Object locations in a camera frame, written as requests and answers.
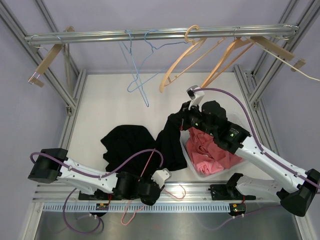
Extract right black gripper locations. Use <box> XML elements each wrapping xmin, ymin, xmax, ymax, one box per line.
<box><xmin>169</xmin><ymin>100</ymin><xmax>217</xmax><ymax>137</ymax></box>

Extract pink wire hanger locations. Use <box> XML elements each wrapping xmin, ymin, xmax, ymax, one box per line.
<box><xmin>120</xmin><ymin>151</ymin><xmax>187</xmax><ymax>226</ymax></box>

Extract dark pink t shirt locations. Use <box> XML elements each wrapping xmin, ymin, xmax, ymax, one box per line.
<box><xmin>186</xmin><ymin>127</ymin><xmax>243</xmax><ymax>170</ymax></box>

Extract black garment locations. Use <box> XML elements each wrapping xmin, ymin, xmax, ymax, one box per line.
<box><xmin>100</xmin><ymin>118</ymin><xmax>187</xmax><ymax>177</ymax></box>

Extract blue wire hanger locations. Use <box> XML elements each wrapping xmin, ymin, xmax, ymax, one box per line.
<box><xmin>118</xmin><ymin>29</ymin><xmax>150</xmax><ymax>108</ymax></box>
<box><xmin>127</xmin><ymin>28</ymin><xmax>190</xmax><ymax>93</ymax></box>

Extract light wooden hanger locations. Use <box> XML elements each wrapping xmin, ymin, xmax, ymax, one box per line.
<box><xmin>159</xmin><ymin>24</ymin><xmax>227</xmax><ymax>93</ymax></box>

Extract light pink t shirt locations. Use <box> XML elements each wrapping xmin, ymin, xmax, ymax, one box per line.
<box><xmin>193</xmin><ymin>161</ymin><xmax>225</xmax><ymax>176</ymax></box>

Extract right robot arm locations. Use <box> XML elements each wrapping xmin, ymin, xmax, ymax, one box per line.
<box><xmin>167</xmin><ymin>100</ymin><xmax>320</xmax><ymax>217</ymax></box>

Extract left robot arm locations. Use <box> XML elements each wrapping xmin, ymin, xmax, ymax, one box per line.
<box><xmin>28</xmin><ymin>148</ymin><xmax>171</xmax><ymax>206</ymax></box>

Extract orange wooden hanger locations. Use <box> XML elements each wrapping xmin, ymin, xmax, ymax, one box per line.
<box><xmin>200</xmin><ymin>38</ymin><xmax>254</xmax><ymax>88</ymax></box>

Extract pale flat wooden hanger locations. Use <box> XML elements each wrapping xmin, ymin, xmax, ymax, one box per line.
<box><xmin>246</xmin><ymin>36</ymin><xmax>320</xmax><ymax>82</ymax></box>

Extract left pale wooden hanger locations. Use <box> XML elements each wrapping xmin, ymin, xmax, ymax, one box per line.
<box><xmin>28</xmin><ymin>34</ymin><xmax>73</xmax><ymax>89</ymax></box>

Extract white plastic basket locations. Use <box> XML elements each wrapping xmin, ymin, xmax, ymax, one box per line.
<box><xmin>180</xmin><ymin>129</ymin><xmax>245</xmax><ymax>181</ymax></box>

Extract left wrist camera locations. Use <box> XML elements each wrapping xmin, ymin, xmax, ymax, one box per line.
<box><xmin>151</xmin><ymin>168</ymin><xmax>172</xmax><ymax>189</ymax></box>

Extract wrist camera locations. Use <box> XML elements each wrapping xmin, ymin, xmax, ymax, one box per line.
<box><xmin>151</xmin><ymin>168</ymin><xmax>172</xmax><ymax>189</ymax></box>
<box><xmin>186</xmin><ymin>85</ymin><xmax>205</xmax><ymax>110</ymax></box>

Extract front aluminium rail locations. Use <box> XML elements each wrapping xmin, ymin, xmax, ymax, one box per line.
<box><xmin>32</xmin><ymin>181</ymin><xmax>276</xmax><ymax>203</ymax></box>

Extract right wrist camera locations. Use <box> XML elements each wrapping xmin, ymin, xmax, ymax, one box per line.
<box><xmin>186</xmin><ymin>85</ymin><xmax>205</xmax><ymax>110</ymax></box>

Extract white cable duct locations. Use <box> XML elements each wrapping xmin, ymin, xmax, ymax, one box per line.
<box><xmin>42</xmin><ymin>202</ymin><xmax>231</xmax><ymax>213</ymax></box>

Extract aluminium hanging rail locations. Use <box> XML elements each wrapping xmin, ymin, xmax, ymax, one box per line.
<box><xmin>24</xmin><ymin>24</ymin><xmax>300</xmax><ymax>45</ymax></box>

